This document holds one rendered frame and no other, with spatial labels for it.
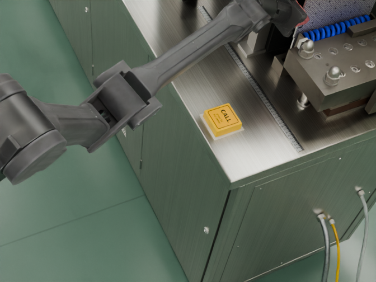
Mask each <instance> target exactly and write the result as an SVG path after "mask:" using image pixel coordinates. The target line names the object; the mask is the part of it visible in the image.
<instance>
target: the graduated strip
mask: <svg viewBox="0 0 376 282"><path fill-rule="evenodd" d="M197 8H198V10H199V11H200V13H201V14H202V15H203V17H204V18H205V20H206V21H207V23H209V22H210V21H212V20H213V18H212V17H211V15H210V14H209V12H208V11H207V9H206V8H205V7H204V6H199V7H197ZM223 46H224V47H225V49H226V50H227V52H228V53H229V55H230V56H231V57H232V59H233V60H234V62H235V63H236V65H237V66H238V68H239V69H240V70H241V72H242V73H243V75H244V76H245V77H246V79H247V80H248V82H249V84H250V85H251V86H252V88H253V89H254V91H255V92H256V93H257V95H258V97H259V98H260V100H261V101H262V102H263V104H264V105H265V107H266V108H267V109H268V111H269V113H270V114H271V116H272V117H273V118H274V120H275V121H276V123H277V124H278V126H279V127H280V129H281V130H282V131H283V133H284V134H285V136H286V137H287V139H288V140H289V141H290V143H291V144H292V146H293V147H294V149H295V150H296V151H297V153H298V152H301V151H304V150H305V149H304V148H303V146H302V145H301V144H300V142H299V140H298V139H297V138H296V136H295V135H294V134H293V132H292V131H291V129H290V128H289V127H288V125H287V123H286V122H285V121H284V119H283V118H282V117H281V115H280V114H279V112H278V111H277V109H276V108H275V106H274V105H273V104H272V102H271V101H270V99H269V98H268V97H267V95H266V93H265V92H264V91H263V89H262V88H261V86H260V85H259V84H258V82H257V81H256V80H255V78H254V76H253V75H252V74H251V72H250V71H249V69H248V68H247V67H246V65H245V63H244V62H243V61H242V59H241V58H240V57H239V55H238V54H237V52H236V51H235V49H234V48H233V46H232V45H231V44H230V42H228V43H226V44H223Z"/></svg>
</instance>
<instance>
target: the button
mask: <svg viewBox="0 0 376 282"><path fill-rule="evenodd" d="M203 117H204V119H205V121H206V122H207V124H208V125H209V127H210V129H211V130H212V132H213V134H214V135H215V137H219V136H221V135H224V134H228V133H230V132H233V131H236V130H239V129H240V128H241V126H242V123H241V121H240V119H239V118H238V116H237V115H236V113H235V112H234V110H233V109H232V107H231V106H230V104H229V103H227V104H224V105H221V106H217V107H214V108H212V109H209V110H205V111H204V115H203Z"/></svg>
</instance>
